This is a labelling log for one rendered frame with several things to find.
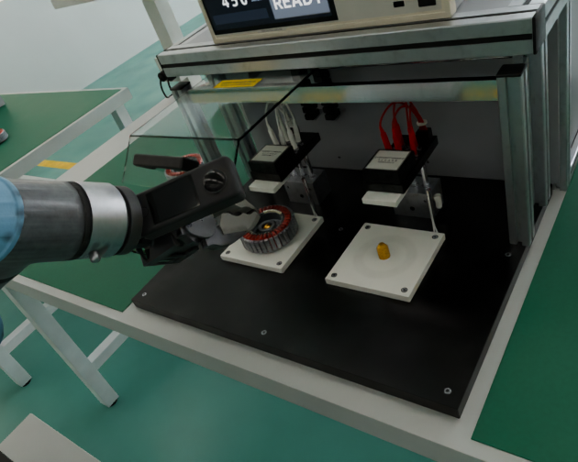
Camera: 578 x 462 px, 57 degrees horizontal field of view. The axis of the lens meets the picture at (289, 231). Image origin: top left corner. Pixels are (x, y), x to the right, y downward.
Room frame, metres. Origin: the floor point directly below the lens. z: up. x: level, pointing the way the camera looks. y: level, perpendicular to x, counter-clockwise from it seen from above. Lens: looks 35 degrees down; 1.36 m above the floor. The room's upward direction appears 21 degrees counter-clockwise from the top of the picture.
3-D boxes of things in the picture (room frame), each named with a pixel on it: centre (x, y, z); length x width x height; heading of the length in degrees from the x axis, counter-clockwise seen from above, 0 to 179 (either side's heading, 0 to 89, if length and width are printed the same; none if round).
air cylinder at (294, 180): (0.94, -0.07, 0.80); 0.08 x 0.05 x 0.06; 44
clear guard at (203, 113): (0.84, 0.02, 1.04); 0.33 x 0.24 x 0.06; 134
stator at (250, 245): (0.84, 0.04, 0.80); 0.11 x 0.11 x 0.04
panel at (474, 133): (0.93, -0.23, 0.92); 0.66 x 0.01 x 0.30; 44
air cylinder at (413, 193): (0.76, -0.24, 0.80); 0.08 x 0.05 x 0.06; 44
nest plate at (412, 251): (0.66, -0.13, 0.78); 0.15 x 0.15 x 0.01; 44
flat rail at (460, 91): (0.82, -0.12, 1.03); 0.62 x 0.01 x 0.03; 44
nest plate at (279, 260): (0.84, 0.04, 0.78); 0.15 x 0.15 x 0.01; 44
